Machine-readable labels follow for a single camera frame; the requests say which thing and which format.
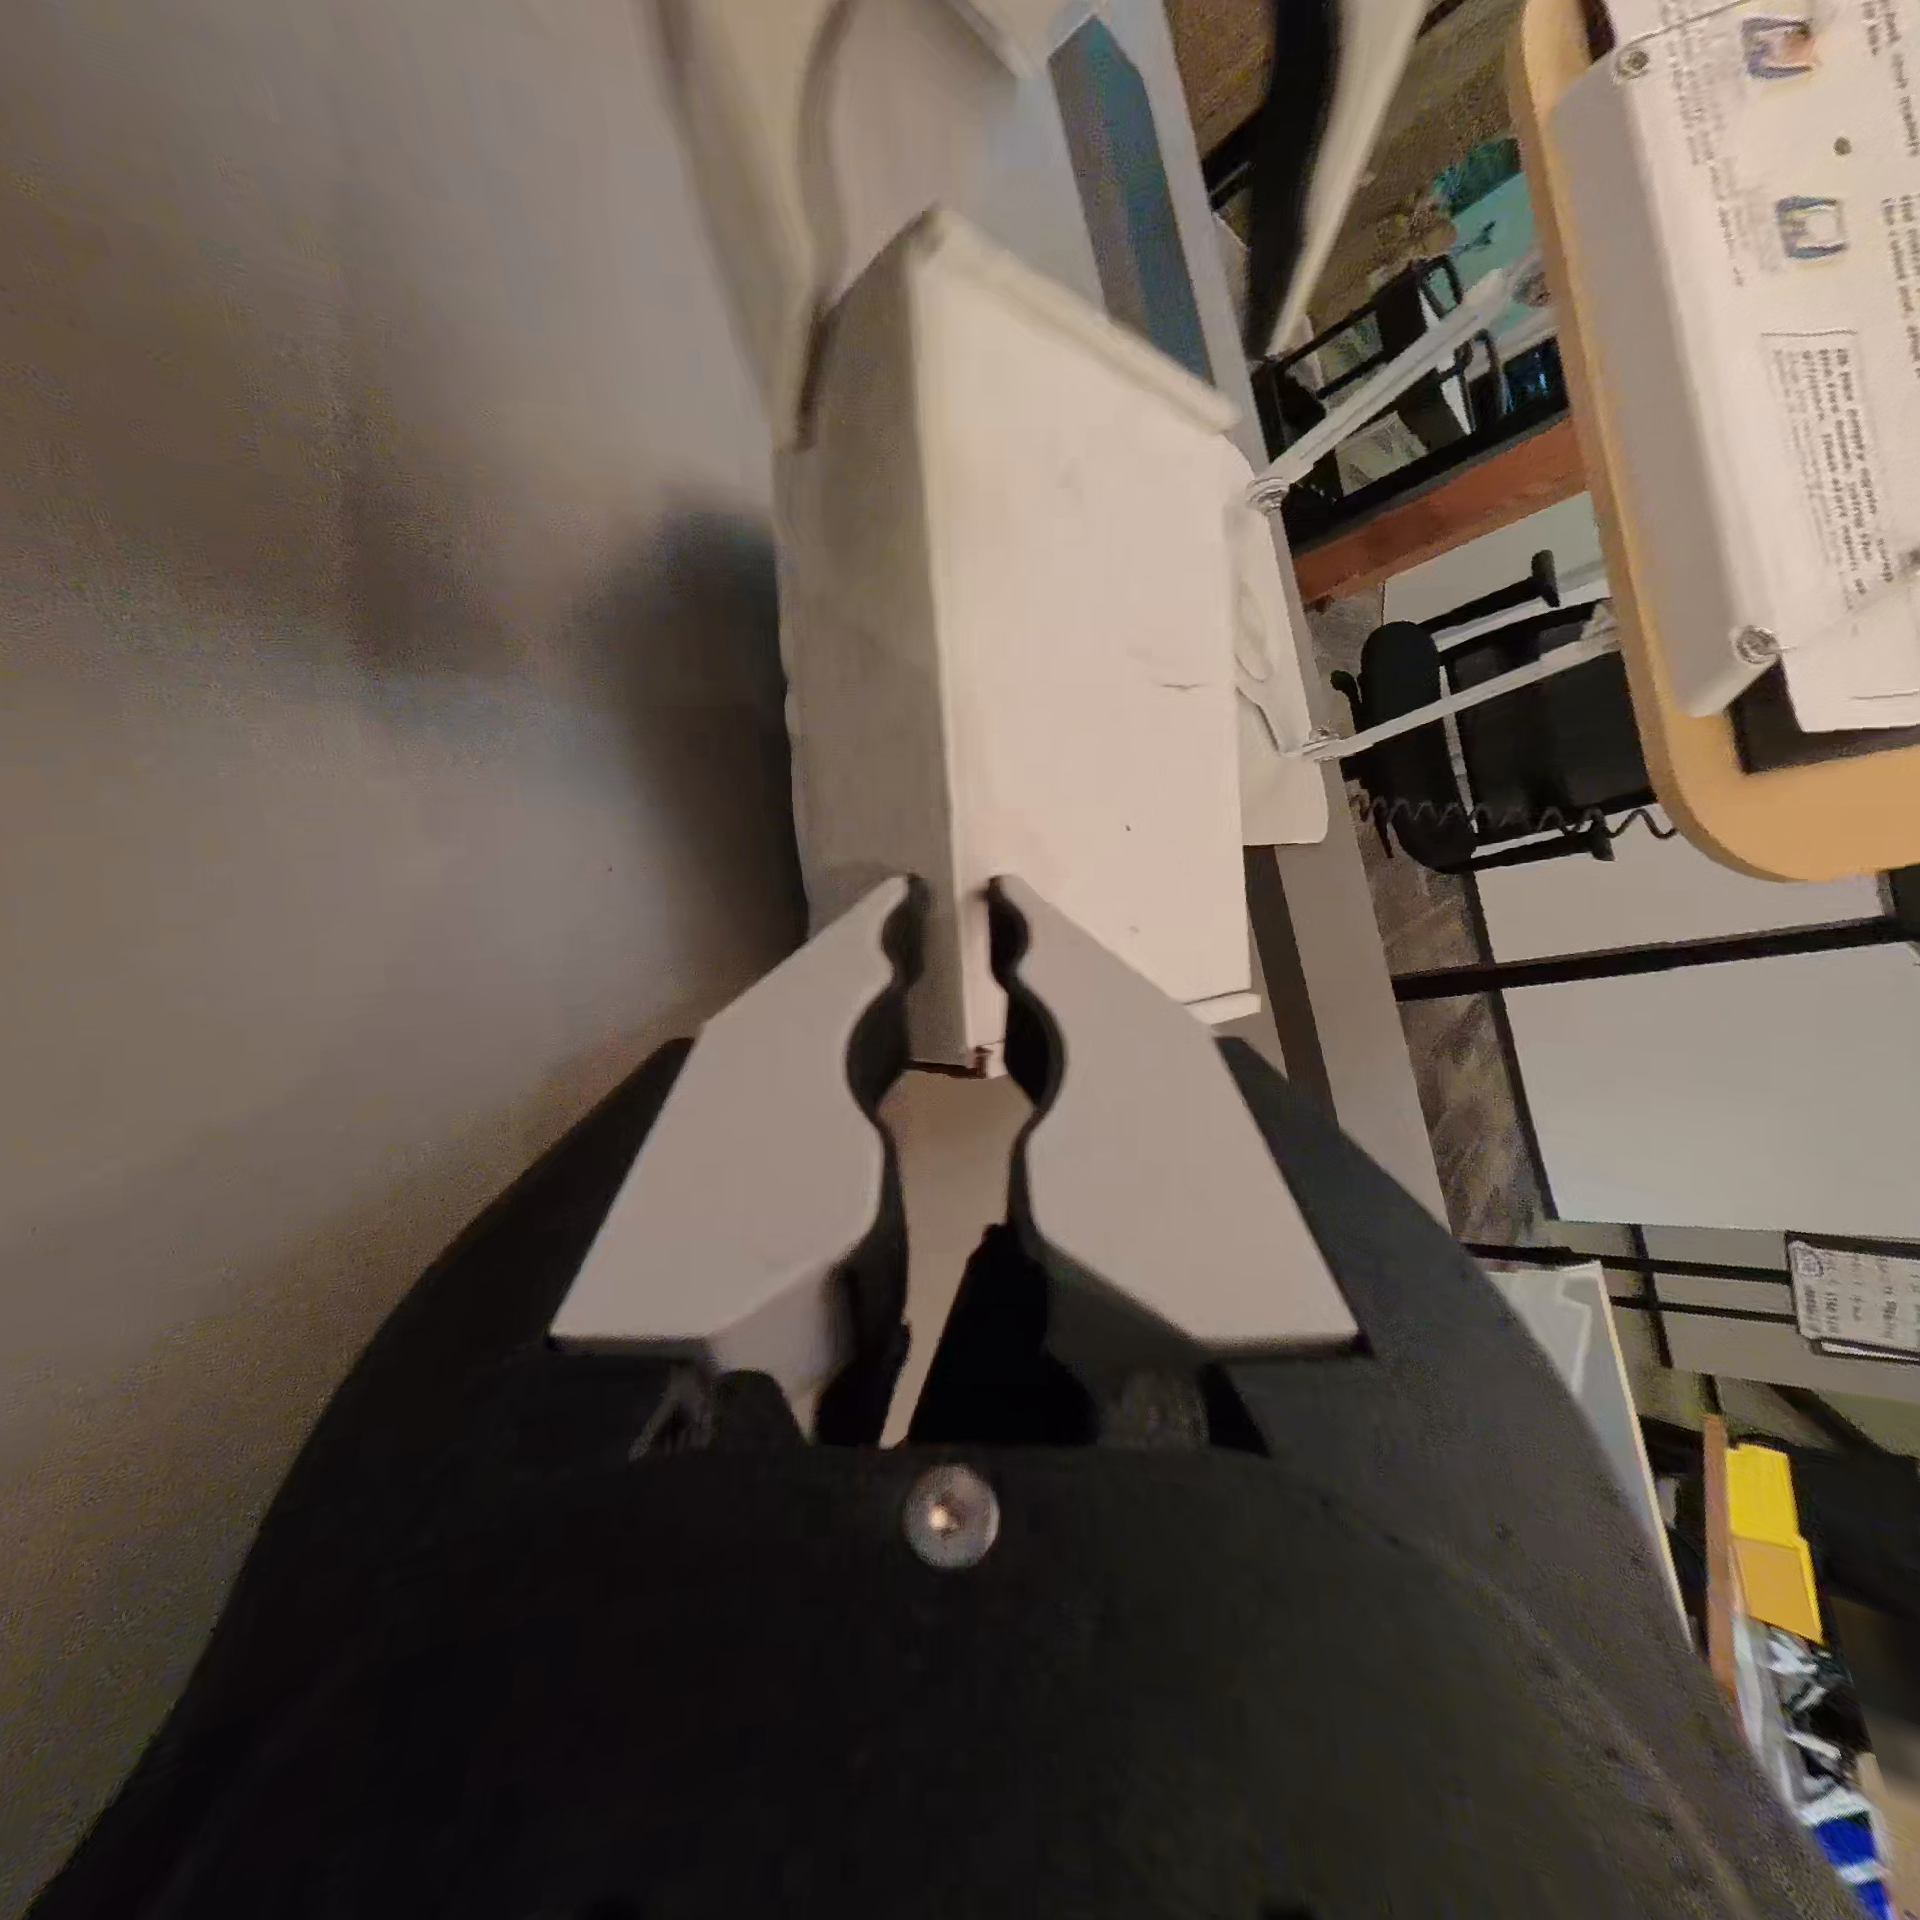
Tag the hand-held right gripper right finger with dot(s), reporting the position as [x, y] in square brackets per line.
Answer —
[1185, 1200]

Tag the white printed instruction panel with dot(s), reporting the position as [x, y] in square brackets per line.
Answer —
[1694, 376]

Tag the black metal pole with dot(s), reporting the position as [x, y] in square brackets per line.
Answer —
[1650, 960]

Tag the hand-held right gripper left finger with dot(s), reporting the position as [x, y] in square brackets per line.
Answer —
[720, 1184]

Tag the yellow box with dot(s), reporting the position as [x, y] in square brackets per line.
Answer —
[1770, 1529]

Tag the black office chair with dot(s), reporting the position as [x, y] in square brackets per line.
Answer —
[1530, 750]

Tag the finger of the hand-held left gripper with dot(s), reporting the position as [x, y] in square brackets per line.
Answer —
[750, 150]
[1364, 89]

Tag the white cardboard box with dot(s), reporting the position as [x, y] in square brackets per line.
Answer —
[1080, 630]

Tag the small printed sign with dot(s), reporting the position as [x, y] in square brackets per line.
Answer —
[1860, 1289]

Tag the translucent plastic container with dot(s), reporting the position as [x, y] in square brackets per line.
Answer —
[1574, 1348]

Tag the brown wooden panel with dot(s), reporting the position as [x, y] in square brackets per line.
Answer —
[1425, 524]

